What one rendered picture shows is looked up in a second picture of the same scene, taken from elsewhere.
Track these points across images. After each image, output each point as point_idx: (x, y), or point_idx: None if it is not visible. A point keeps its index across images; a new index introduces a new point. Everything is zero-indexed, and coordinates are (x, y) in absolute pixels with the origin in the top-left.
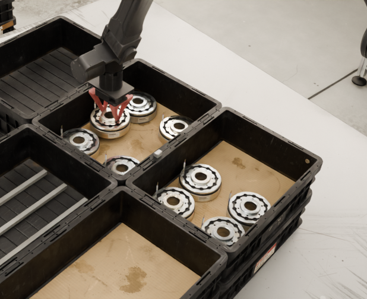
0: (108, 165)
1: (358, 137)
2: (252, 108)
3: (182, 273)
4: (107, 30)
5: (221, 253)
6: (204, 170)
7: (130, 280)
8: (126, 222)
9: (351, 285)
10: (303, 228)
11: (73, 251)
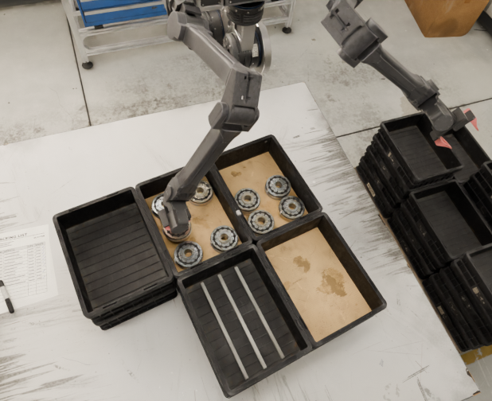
0: (218, 243)
1: (215, 103)
2: (165, 142)
3: (305, 238)
4: (178, 195)
5: (322, 214)
6: (244, 194)
7: (301, 265)
8: None
9: (310, 165)
10: None
11: None
